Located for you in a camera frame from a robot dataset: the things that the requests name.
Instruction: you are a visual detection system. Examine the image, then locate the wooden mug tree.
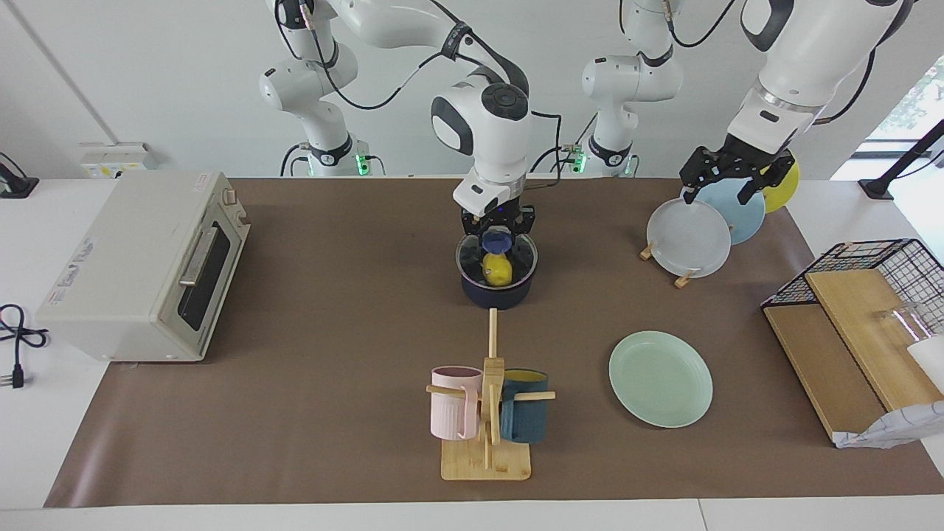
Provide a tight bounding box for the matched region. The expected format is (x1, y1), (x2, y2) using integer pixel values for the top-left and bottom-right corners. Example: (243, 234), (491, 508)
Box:
(426, 308), (556, 482)

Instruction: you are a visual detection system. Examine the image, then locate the white plastic bag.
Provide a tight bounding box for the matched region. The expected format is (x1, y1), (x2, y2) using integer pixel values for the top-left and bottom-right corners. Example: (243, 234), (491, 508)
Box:
(833, 400), (944, 449)

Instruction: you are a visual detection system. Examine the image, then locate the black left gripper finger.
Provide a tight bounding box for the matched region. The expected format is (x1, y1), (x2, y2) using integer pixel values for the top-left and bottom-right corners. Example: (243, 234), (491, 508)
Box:
(736, 164), (777, 206)
(678, 147), (715, 204)

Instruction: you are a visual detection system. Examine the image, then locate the glass lid purple knob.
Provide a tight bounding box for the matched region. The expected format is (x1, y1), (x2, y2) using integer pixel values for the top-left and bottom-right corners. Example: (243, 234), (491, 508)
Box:
(456, 227), (540, 288)

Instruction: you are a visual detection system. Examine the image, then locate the yellow lemon toy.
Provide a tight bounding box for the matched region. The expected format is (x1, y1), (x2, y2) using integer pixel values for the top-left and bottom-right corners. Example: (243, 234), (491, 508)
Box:
(482, 253), (514, 287)

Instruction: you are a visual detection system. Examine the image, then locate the wooden plate rack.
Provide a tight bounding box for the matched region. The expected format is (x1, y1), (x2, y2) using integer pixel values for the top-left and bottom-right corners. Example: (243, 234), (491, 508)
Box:
(639, 243), (698, 289)

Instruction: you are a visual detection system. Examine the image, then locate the beige toaster oven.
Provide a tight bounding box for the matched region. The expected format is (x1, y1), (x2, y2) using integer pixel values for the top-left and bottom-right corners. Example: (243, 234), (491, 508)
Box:
(35, 171), (251, 363)

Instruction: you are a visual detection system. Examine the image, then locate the pale green plate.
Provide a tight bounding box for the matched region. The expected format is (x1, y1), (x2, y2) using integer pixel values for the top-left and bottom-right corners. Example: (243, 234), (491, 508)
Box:
(608, 330), (714, 428)

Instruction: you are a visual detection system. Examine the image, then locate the clear glass cup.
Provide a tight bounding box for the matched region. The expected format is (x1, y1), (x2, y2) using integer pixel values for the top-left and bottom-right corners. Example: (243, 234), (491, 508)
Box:
(872, 306), (931, 344)

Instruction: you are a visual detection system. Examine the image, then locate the black pot purple handle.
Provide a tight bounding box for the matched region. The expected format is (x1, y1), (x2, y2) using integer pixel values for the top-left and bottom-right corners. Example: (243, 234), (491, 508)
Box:
(455, 232), (540, 310)

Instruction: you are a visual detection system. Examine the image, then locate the yellow plate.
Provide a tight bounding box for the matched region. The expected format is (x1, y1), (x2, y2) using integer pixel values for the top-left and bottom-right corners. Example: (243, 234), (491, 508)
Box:
(760, 151), (799, 215)

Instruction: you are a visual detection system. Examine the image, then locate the grey plate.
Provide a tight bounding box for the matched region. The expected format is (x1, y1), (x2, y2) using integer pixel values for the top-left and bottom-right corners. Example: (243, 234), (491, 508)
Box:
(647, 198), (732, 279)

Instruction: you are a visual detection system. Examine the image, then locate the brown table mat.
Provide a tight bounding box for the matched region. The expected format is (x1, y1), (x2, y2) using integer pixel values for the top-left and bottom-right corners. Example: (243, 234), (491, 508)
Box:
(44, 177), (944, 508)

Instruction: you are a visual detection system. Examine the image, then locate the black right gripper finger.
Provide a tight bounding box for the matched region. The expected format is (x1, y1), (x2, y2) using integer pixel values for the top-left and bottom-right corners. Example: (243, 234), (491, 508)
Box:
(462, 215), (489, 255)
(511, 214), (538, 255)

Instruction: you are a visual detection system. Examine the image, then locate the white wall outlet box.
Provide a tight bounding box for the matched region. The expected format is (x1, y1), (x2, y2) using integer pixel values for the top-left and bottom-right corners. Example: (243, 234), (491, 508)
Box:
(79, 142), (160, 178)

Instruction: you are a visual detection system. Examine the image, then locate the black power cord plug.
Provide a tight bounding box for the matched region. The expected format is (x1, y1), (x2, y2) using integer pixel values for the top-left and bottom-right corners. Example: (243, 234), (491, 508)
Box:
(0, 304), (49, 389)

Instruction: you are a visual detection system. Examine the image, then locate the pink mug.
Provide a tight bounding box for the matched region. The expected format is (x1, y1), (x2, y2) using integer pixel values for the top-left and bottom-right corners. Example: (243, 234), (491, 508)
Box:
(431, 366), (484, 441)

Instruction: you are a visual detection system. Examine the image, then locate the black clamp base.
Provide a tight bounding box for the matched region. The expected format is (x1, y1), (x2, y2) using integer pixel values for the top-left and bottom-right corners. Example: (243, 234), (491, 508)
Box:
(0, 151), (40, 198)

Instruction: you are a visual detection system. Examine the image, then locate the wooden shelf wire basket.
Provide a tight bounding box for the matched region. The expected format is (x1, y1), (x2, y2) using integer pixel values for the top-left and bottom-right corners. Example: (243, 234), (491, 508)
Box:
(761, 238), (944, 443)

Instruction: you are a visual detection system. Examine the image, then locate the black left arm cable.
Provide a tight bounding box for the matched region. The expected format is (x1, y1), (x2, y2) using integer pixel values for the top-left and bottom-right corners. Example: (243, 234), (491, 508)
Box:
(618, 0), (886, 126)

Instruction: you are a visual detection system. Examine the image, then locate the light blue plate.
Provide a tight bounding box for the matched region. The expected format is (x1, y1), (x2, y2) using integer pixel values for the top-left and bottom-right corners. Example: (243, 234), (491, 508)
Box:
(693, 179), (766, 246)

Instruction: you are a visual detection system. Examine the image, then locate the dark teal mug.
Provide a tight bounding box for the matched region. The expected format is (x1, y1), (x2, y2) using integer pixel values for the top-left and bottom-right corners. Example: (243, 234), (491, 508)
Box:
(500, 369), (550, 444)

